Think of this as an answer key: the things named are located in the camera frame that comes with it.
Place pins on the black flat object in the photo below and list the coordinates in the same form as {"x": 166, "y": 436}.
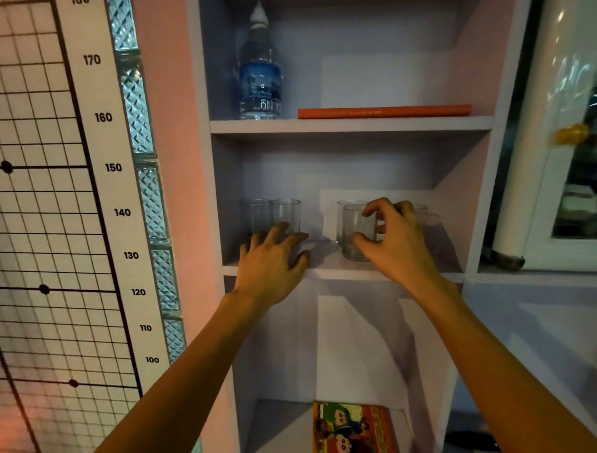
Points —
{"x": 471, "y": 441}

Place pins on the person's right forearm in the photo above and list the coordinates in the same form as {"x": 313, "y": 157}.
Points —
{"x": 494, "y": 368}

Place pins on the person's left middle finger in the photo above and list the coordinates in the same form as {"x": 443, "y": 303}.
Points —
{"x": 277, "y": 232}

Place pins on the person's left forearm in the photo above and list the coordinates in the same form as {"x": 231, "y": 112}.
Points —
{"x": 186, "y": 373}

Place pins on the clear drinking glass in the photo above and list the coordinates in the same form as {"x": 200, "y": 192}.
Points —
{"x": 353, "y": 224}
{"x": 347, "y": 203}
{"x": 254, "y": 217}
{"x": 285, "y": 214}

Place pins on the person's left hand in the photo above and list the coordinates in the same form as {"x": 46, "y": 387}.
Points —
{"x": 263, "y": 275}

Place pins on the person's left little finger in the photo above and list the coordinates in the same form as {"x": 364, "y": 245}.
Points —
{"x": 244, "y": 251}

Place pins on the yellow knob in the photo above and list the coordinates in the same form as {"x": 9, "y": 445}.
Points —
{"x": 571, "y": 134}

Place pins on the white glass-door cabinet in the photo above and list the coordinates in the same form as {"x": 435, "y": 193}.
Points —
{"x": 576, "y": 196}

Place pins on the blue label water bottle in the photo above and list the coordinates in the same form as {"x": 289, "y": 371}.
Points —
{"x": 260, "y": 79}

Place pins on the white rolled paper tube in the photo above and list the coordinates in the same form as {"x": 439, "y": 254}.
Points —
{"x": 531, "y": 163}

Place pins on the pale open shelf unit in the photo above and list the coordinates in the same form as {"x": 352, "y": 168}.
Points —
{"x": 350, "y": 126}

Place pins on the thin orange book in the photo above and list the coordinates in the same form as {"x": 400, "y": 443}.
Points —
{"x": 387, "y": 112}

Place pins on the colourful cartoon comic book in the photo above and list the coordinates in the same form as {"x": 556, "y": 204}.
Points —
{"x": 354, "y": 427}

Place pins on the person's right hand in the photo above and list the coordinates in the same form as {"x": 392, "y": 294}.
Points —
{"x": 403, "y": 252}

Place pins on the person's left thumb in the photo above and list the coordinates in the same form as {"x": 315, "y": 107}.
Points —
{"x": 301, "y": 262}

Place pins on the person's right thumb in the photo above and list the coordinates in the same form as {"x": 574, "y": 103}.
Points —
{"x": 364, "y": 245}

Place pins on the column of glass blocks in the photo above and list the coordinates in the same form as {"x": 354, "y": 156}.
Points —
{"x": 149, "y": 200}

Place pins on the white height measuring chart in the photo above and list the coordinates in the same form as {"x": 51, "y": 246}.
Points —
{"x": 112, "y": 186}

